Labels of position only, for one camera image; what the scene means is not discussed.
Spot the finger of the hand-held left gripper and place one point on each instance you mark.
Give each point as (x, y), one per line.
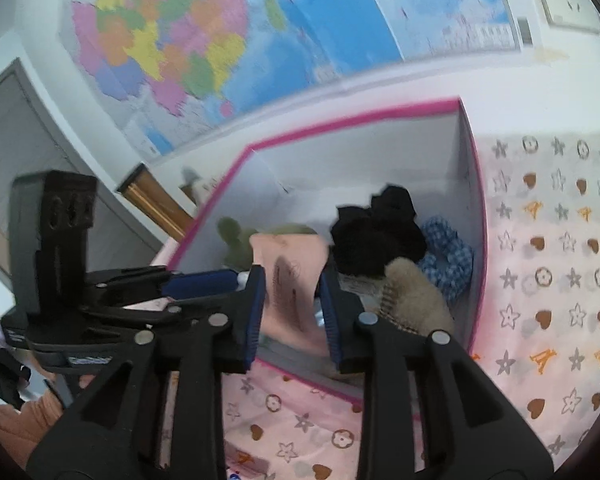
(200, 282)
(145, 317)

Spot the grey door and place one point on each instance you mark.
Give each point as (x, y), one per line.
(20, 160)

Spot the green plush toy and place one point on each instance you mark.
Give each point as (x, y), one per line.
(235, 245)

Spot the person's left forearm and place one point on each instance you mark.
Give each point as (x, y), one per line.
(15, 425)

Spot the person's left hand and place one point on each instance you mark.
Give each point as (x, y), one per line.
(88, 381)

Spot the colourful wall map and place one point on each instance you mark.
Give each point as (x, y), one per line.
(290, 25)

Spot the black cloth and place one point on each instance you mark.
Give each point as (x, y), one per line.
(375, 235)

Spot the blue checkered scrunchie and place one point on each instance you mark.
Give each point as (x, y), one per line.
(450, 255)

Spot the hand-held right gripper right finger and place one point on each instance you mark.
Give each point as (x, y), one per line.
(330, 322)

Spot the pink printed blanket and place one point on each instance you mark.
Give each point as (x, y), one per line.
(555, 270)

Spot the pink cardboard box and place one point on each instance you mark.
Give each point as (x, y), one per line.
(360, 160)

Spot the wooden post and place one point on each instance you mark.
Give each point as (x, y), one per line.
(155, 200)

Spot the small grey ornament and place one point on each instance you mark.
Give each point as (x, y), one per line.
(191, 182)

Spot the dark clothing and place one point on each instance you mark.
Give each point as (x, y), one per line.
(0, 370)

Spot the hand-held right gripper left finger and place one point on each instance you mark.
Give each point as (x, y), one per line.
(253, 320)

